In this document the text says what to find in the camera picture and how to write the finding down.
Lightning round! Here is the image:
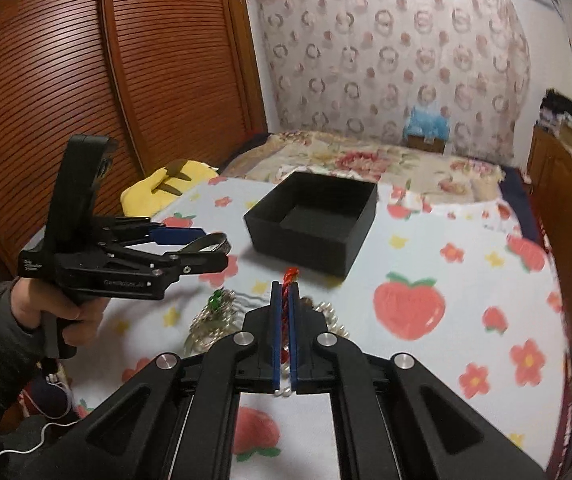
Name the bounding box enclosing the red braided cord bracelet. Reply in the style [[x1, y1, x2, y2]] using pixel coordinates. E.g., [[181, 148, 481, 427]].
[[279, 265, 301, 365]]

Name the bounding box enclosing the floral bed cover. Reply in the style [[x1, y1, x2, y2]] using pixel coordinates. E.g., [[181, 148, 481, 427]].
[[222, 130, 505, 204]]

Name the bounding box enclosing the black square jewelry box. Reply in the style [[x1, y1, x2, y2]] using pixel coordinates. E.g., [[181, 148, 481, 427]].
[[244, 171, 378, 278]]

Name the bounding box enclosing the yellow plush toy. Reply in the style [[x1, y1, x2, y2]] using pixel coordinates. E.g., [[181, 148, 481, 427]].
[[120, 159, 219, 217]]

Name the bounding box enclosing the long white pearl necklace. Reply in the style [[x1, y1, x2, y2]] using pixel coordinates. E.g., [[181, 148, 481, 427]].
[[271, 299, 351, 400]]

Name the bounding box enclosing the small brown cardboard box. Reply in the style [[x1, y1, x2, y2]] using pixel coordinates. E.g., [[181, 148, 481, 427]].
[[405, 134, 446, 154]]

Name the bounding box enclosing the strawberry flower print cloth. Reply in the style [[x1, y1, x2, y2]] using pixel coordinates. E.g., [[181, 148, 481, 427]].
[[20, 174, 567, 480]]

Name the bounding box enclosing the blue plastic bag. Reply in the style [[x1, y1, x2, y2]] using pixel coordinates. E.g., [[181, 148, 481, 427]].
[[403, 107, 450, 142]]

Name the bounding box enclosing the person's left hand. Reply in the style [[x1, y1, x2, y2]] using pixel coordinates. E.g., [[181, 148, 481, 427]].
[[10, 278, 109, 347]]

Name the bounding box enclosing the green bead silver jewelry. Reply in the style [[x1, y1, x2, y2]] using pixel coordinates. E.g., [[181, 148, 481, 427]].
[[183, 288, 245, 356]]

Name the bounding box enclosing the circle pattern lace curtain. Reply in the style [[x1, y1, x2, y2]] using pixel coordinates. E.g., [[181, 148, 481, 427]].
[[257, 0, 530, 164]]

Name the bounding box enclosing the clutter pile on sideboard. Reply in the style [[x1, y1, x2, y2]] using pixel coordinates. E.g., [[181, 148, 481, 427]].
[[536, 89, 572, 153]]

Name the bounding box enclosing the brown louvered wardrobe door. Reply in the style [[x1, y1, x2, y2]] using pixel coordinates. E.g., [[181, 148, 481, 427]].
[[0, 0, 266, 268]]

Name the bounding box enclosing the white thin cable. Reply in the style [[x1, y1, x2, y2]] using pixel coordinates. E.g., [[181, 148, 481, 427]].
[[0, 378, 75, 462]]

